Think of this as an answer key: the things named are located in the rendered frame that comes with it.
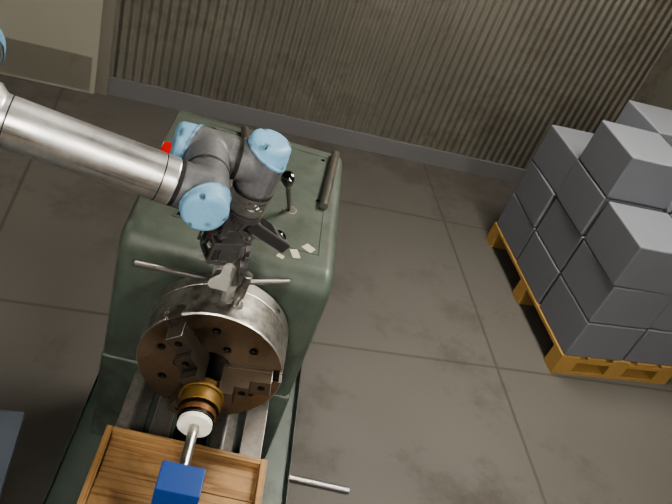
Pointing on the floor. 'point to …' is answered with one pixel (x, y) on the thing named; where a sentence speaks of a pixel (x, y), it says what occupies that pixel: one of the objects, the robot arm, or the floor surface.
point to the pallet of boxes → (598, 245)
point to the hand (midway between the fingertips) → (223, 283)
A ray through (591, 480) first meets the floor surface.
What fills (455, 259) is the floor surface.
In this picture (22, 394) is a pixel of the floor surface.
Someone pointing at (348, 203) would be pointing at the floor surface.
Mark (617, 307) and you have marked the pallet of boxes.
